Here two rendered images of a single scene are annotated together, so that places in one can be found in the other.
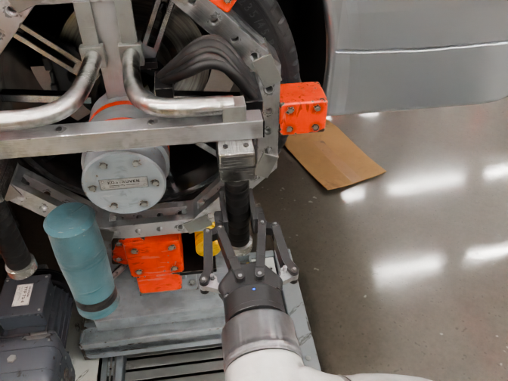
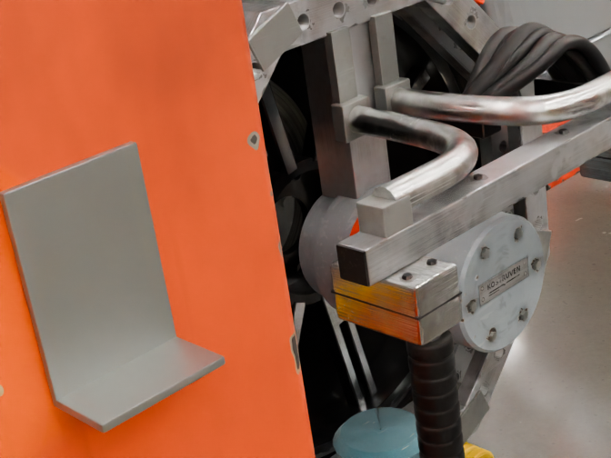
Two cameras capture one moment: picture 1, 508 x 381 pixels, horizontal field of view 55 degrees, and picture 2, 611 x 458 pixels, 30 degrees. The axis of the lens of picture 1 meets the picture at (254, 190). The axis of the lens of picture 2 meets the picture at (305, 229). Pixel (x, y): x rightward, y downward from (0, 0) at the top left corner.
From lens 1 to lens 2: 0.85 m
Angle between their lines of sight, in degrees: 34
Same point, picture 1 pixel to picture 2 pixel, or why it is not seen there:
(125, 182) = (505, 278)
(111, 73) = (362, 148)
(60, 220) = (376, 438)
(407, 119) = not seen: hidden behind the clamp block
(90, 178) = (469, 286)
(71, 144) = (505, 191)
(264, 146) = (535, 216)
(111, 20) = (363, 54)
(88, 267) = not seen: outside the picture
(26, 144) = (461, 208)
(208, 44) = (533, 27)
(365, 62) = not seen: hidden behind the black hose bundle
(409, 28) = (571, 14)
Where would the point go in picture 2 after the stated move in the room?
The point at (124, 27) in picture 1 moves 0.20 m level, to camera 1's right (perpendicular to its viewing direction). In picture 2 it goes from (385, 57) to (535, 8)
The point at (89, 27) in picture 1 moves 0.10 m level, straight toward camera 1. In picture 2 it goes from (348, 69) to (445, 73)
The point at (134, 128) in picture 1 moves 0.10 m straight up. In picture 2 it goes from (559, 142) to (553, 27)
